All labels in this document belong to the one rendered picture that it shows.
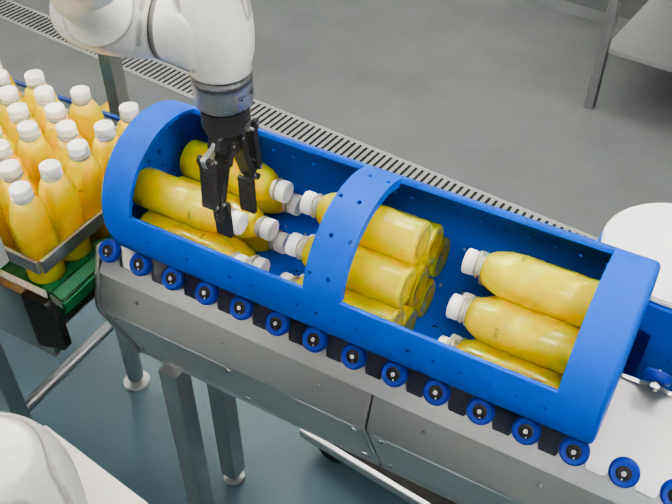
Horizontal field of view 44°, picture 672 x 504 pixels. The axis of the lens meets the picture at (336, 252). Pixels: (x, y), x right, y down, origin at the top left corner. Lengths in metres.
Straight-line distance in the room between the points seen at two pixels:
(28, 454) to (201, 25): 0.58
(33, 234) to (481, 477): 0.89
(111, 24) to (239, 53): 0.17
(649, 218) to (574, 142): 2.04
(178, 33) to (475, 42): 3.21
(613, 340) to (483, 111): 2.68
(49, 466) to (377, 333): 0.54
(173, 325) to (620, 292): 0.82
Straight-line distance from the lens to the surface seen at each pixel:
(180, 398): 1.88
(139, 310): 1.64
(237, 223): 1.39
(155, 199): 1.46
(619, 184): 3.47
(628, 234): 1.58
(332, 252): 1.24
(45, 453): 0.92
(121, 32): 1.18
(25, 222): 1.59
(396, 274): 1.26
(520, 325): 1.22
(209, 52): 1.16
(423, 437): 1.41
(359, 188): 1.28
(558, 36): 4.43
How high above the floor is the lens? 2.02
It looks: 43 degrees down
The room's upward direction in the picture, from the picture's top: straight up
